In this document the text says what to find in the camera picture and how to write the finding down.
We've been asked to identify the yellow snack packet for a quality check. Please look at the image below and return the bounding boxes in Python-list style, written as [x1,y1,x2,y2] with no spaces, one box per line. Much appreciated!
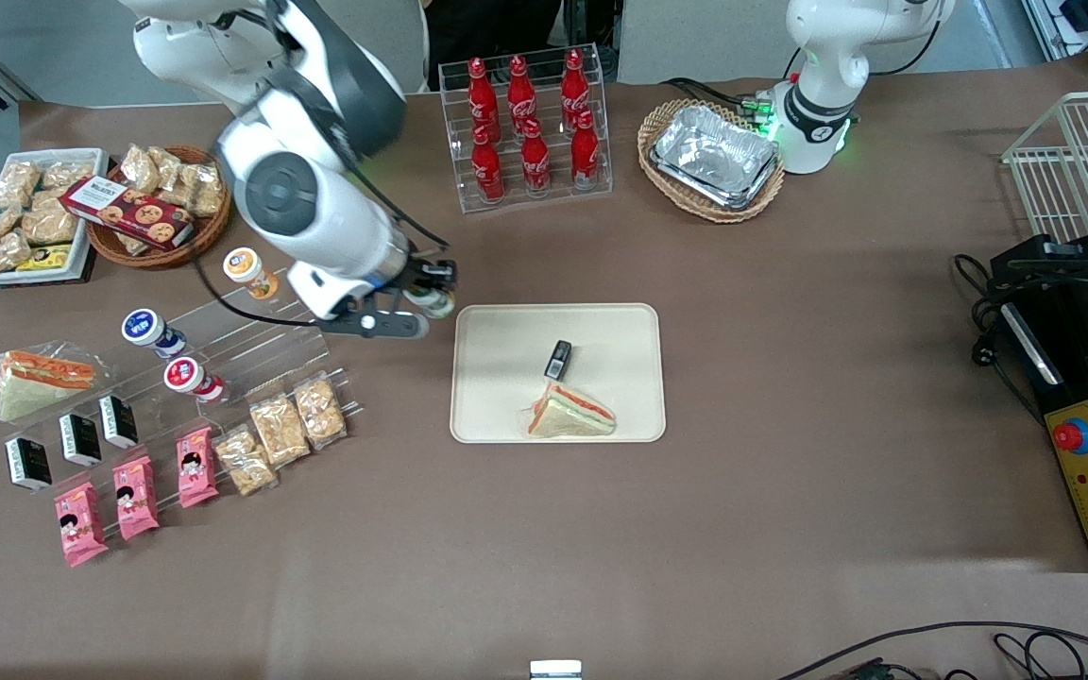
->
[15,243,74,274]

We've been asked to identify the blue gum bottle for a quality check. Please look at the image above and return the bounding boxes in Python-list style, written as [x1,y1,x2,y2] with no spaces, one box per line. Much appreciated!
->
[121,308,189,361]

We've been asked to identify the clear acrylic stepped shelf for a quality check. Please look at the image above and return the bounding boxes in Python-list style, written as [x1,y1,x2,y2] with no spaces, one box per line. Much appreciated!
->
[0,267,362,536]

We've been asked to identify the red cola bottle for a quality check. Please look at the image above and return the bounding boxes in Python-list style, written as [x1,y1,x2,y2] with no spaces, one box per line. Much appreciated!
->
[518,117,553,196]
[466,57,501,143]
[470,125,506,205]
[559,48,593,129]
[569,110,603,191]
[505,53,539,135]

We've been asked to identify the black arm base cables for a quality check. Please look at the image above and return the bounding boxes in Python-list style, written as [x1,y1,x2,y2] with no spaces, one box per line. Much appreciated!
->
[661,76,774,122]

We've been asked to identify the light wicker basket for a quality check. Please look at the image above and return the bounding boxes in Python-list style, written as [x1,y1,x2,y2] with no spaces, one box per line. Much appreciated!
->
[637,98,787,226]

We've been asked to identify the clear acrylic bottle rack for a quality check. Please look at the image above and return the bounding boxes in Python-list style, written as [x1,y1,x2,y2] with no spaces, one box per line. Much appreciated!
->
[437,42,615,214]

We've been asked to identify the green gum bottle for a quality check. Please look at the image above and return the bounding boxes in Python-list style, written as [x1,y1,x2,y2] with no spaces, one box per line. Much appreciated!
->
[410,286,458,320]

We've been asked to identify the person in dark clothing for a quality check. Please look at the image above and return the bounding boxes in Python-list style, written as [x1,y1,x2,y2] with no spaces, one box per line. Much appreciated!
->
[421,0,566,93]

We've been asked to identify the aluminium frame rack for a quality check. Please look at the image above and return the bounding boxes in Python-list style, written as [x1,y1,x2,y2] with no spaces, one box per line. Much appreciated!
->
[1021,0,1088,91]

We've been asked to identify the brown wicker basket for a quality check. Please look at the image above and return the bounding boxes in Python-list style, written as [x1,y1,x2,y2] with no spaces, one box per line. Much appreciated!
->
[85,144,234,271]

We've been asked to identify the pink snack pack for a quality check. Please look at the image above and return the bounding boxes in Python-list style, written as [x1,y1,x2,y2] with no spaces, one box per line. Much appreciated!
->
[111,454,162,542]
[53,481,111,569]
[175,426,221,510]

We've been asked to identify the black floor cable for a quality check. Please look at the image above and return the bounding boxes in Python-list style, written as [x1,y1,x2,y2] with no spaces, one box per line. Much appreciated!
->
[774,620,1088,680]

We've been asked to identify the black control box cable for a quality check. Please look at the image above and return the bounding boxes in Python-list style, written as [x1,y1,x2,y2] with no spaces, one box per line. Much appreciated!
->
[953,252,1047,421]

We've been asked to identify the red gum bottle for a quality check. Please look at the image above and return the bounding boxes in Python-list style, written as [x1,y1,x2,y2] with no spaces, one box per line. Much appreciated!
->
[163,356,225,403]

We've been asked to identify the orange gum bottle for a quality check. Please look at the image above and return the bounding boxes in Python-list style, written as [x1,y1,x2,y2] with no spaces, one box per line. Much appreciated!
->
[223,246,280,301]

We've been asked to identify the wrapped triangle sandwich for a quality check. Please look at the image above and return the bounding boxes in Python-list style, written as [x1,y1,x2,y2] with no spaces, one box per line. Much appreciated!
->
[519,381,619,441]
[0,348,97,424]

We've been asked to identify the beige plastic tray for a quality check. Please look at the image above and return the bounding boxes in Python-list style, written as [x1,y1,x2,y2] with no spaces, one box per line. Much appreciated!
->
[450,302,668,445]

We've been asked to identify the silver foil tray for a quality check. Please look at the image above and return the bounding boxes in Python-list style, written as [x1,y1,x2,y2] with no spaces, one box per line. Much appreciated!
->
[648,103,782,212]

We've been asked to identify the red cookie box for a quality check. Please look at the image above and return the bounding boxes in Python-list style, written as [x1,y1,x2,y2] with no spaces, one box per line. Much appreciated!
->
[59,176,196,252]

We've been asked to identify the white plastic bin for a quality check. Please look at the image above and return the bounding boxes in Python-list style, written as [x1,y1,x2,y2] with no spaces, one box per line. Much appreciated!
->
[0,148,111,287]

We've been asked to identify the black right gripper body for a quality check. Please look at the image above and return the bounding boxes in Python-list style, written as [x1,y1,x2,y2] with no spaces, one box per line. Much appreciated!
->
[355,255,436,315]

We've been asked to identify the white wire basket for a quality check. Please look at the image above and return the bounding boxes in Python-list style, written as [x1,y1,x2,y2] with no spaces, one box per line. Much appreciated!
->
[1001,90,1088,248]

